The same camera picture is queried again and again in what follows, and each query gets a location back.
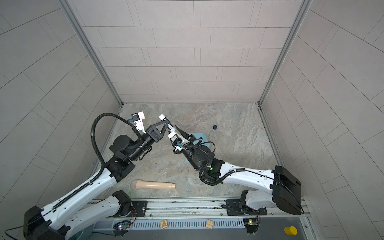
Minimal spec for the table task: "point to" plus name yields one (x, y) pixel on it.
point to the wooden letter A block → (164, 224)
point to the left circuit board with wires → (122, 225)
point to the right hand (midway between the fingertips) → (173, 129)
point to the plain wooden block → (209, 224)
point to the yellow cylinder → (290, 230)
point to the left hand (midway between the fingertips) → (171, 123)
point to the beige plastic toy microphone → (139, 184)
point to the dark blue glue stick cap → (215, 127)
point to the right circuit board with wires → (252, 224)
